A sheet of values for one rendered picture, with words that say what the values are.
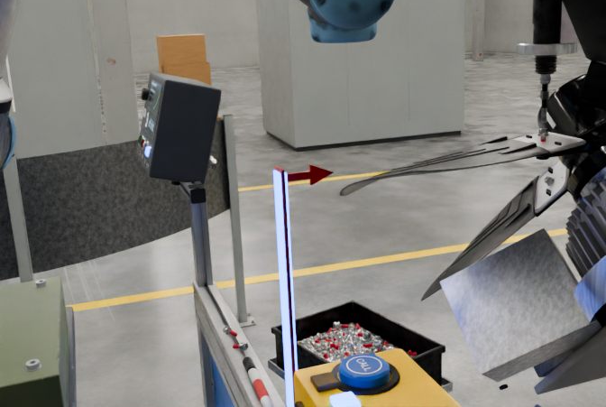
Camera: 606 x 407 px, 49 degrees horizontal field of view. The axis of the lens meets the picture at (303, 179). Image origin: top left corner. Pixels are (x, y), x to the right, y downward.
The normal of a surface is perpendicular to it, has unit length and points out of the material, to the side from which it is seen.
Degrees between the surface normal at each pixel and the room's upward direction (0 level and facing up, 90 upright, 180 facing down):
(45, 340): 1
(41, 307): 1
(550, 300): 55
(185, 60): 90
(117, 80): 90
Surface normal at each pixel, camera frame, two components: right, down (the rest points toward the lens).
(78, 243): 0.64, 0.15
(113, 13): 0.29, 0.21
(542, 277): -0.51, -0.37
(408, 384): -0.04, -0.97
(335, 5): 0.01, 0.25
